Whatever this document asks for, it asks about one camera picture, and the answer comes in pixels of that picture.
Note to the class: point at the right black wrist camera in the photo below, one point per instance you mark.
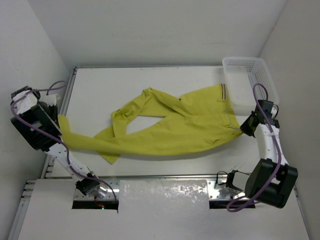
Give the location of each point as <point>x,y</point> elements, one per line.
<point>269,108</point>

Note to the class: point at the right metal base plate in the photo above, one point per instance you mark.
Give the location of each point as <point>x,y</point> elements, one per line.
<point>221,193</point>

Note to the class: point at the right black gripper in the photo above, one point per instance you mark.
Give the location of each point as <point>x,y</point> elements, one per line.
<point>244,128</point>

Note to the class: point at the metal base plate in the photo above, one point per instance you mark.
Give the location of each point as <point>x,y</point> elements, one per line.
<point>105,192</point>
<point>221,193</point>

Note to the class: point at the white front cover board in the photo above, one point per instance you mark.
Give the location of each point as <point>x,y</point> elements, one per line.
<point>154,210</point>

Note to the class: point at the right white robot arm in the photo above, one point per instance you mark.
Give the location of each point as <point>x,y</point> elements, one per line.
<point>272,180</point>

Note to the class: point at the yellow-green trousers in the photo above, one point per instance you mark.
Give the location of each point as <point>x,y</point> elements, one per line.
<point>156,123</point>

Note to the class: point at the white perforated plastic basket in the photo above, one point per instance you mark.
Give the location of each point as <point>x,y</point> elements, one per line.
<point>244,78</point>

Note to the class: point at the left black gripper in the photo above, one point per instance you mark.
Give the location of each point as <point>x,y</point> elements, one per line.
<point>55,115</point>

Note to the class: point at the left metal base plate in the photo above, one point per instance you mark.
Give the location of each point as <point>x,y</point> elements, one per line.
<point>105,192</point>

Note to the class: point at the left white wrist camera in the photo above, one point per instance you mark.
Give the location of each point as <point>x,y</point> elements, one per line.
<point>52,99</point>

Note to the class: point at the aluminium table frame rail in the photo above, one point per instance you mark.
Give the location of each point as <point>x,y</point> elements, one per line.
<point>47,170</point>

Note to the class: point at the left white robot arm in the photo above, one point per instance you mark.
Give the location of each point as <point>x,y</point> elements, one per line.
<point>36,119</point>

